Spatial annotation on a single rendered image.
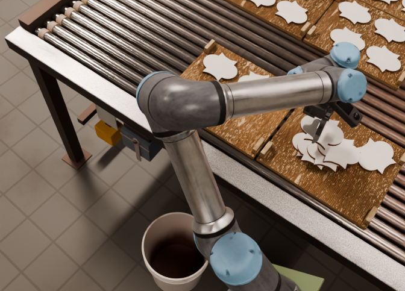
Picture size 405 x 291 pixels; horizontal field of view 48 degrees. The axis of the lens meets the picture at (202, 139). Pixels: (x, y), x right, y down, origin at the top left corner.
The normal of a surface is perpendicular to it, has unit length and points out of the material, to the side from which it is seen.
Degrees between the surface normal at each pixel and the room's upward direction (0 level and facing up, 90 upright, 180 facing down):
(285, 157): 0
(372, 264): 0
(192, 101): 28
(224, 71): 0
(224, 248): 38
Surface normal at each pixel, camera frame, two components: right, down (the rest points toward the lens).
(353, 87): 0.36, 0.25
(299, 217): 0.04, -0.52
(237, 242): -0.50, -0.69
